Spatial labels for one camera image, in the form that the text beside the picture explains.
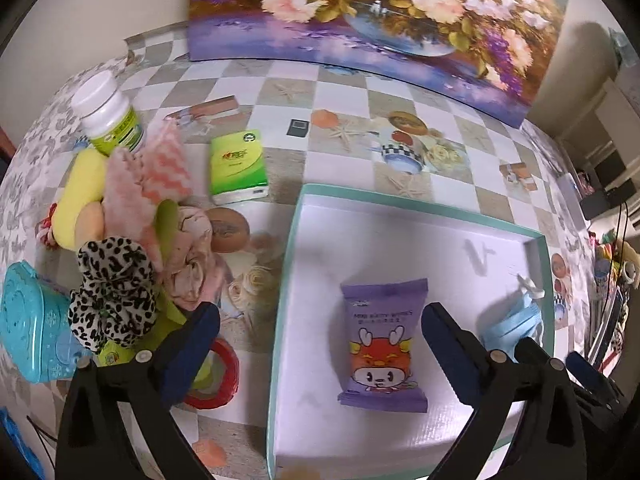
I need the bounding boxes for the blue face mask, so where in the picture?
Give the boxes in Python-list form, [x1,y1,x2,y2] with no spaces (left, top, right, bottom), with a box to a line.
[480,274,546,361]

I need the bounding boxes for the leopard print scrunchie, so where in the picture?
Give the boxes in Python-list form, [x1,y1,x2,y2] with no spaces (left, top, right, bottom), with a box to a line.
[67,236,158,354]

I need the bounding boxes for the lime green cloth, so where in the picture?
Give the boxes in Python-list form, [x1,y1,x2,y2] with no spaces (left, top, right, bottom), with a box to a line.
[98,200,193,366]

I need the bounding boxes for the pink floral scrunchie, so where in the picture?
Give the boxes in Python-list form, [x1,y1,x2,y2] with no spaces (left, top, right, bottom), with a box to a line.
[162,206,224,311]

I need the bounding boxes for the purple wet wipes pack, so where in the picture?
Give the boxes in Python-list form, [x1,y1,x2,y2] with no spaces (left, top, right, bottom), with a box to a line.
[337,278,428,413]

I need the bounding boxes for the yellow sponge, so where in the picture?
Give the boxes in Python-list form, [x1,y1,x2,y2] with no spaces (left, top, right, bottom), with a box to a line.
[52,148,107,250]

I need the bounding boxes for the pink fuzzy cloth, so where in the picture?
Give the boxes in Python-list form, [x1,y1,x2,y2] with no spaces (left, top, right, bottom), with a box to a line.
[102,119,193,269]

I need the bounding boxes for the green tissue pack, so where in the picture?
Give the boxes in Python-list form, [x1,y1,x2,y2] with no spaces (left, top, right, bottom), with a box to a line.
[209,130,269,206]

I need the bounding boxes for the red tape roll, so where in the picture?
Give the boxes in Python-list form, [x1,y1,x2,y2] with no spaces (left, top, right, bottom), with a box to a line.
[183,337,240,410]

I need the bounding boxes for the teal plastic case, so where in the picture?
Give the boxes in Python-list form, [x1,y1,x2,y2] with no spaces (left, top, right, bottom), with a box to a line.
[1,261,90,384]

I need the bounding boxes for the black power adapter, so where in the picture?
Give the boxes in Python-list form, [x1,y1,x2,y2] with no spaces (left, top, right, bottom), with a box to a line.
[579,179,637,220]

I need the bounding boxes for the white power strip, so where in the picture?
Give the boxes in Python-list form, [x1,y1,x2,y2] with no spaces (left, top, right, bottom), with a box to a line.
[555,172,587,231]

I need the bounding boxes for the red white yarn pompom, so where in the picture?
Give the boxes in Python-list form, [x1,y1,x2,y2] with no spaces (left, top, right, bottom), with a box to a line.
[35,203,58,249]

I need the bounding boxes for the white green pill bottle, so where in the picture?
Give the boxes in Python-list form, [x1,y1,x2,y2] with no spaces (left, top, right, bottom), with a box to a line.
[70,70,144,156]

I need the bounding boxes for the flower painting canvas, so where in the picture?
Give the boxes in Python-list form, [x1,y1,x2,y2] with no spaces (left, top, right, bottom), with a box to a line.
[188,0,568,127]

